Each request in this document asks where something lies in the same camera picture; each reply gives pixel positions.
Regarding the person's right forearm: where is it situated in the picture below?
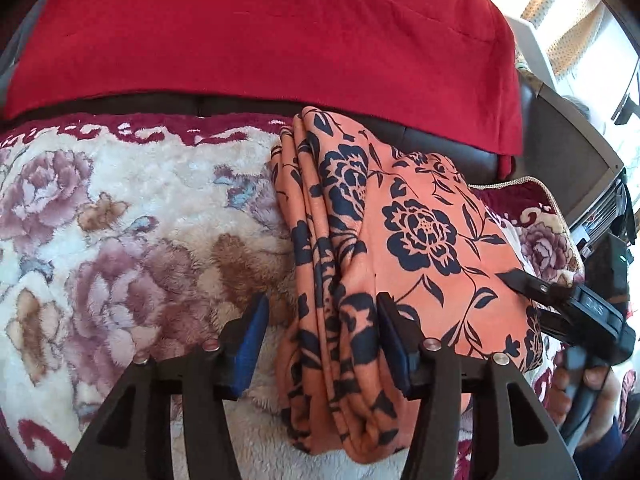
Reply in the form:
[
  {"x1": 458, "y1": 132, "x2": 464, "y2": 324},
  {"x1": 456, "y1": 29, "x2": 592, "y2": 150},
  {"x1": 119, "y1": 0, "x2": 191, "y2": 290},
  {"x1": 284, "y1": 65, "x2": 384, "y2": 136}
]
[{"x1": 572, "y1": 407, "x2": 632, "y2": 467}]

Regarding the person's right hand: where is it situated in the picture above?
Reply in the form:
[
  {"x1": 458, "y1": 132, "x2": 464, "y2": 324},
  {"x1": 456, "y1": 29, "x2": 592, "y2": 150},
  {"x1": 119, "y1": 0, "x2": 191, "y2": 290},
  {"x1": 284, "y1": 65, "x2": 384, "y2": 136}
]
[{"x1": 547, "y1": 350, "x2": 621, "y2": 441}]

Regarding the floral plush blanket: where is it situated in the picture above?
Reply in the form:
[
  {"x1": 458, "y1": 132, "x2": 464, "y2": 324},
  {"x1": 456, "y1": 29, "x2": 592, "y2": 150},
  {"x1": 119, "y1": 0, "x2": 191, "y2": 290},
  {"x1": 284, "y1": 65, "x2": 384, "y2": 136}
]
[{"x1": 0, "y1": 112, "x2": 586, "y2": 480}]

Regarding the beige dotted curtain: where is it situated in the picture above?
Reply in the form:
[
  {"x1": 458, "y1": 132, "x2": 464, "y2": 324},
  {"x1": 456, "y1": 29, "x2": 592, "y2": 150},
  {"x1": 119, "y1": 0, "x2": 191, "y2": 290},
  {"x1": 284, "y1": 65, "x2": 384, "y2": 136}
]
[{"x1": 520, "y1": 0, "x2": 606, "y2": 76}]

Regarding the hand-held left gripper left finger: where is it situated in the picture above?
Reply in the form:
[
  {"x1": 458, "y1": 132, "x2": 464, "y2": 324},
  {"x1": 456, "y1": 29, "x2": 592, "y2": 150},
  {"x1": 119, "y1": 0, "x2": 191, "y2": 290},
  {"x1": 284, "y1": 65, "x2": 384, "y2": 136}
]
[{"x1": 65, "y1": 292, "x2": 271, "y2": 480}]

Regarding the grey furniture panel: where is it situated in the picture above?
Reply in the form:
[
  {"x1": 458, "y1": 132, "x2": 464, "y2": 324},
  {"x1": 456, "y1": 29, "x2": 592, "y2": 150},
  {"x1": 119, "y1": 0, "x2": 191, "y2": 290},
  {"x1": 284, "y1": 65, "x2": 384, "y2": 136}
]
[{"x1": 525, "y1": 80, "x2": 628, "y2": 228}]

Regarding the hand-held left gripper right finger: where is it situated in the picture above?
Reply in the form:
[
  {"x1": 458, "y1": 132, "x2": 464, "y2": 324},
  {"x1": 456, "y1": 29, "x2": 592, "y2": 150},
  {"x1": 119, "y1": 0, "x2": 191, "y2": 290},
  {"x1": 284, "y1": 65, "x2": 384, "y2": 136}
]
[{"x1": 376, "y1": 291, "x2": 583, "y2": 480}]

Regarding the dark leather sofa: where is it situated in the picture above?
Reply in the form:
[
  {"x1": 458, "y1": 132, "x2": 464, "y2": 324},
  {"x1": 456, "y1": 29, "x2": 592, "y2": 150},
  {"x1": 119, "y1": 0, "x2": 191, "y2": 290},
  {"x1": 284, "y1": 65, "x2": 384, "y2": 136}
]
[{"x1": 0, "y1": 0, "x2": 531, "y2": 183}]

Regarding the orange floral garment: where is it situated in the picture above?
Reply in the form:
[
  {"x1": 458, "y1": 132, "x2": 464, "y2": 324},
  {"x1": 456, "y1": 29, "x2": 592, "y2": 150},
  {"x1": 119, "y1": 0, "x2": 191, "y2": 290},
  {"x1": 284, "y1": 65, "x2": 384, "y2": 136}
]
[{"x1": 270, "y1": 106, "x2": 546, "y2": 463}]

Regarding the white plastic object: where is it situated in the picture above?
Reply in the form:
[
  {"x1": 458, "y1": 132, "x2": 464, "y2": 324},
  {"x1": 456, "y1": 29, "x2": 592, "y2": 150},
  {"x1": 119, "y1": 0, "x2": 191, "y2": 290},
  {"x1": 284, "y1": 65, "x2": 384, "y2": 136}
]
[{"x1": 505, "y1": 15, "x2": 558, "y2": 92}]

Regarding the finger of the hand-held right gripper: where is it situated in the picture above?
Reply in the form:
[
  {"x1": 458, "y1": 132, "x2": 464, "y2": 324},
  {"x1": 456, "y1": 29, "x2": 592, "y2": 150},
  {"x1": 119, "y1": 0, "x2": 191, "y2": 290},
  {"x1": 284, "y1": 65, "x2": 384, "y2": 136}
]
[
  {"x1": 499, "y1": 270, "x2": 578, "y2": 311},
  {"x1": 536, "y1": 305, "x2": 581, "y2": 345}
]

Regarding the red blanket on backrest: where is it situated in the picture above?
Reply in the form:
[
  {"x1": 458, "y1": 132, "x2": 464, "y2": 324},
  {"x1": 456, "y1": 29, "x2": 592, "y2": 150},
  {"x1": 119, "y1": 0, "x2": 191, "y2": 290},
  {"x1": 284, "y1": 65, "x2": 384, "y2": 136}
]
[{"x1": 2, "y1": 0, "x2": 525, "y2": 168}]

